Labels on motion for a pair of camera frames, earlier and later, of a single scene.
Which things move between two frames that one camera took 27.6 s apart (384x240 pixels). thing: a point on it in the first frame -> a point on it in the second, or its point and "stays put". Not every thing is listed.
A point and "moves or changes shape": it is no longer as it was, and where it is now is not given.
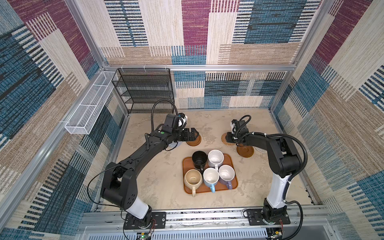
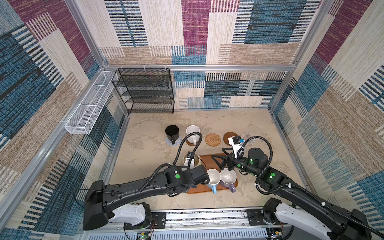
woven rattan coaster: (224, 141) -> (213, 139)
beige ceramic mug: (193, 179) moves or changes shape
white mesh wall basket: (84, 118) stays put
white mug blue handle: (211, 176) stays put
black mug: (199, 158) moves or changes shape
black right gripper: (228, 137) -> (230, 158)
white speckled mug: (215, 158) moves or changes shape
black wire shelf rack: (144, 90) stays put
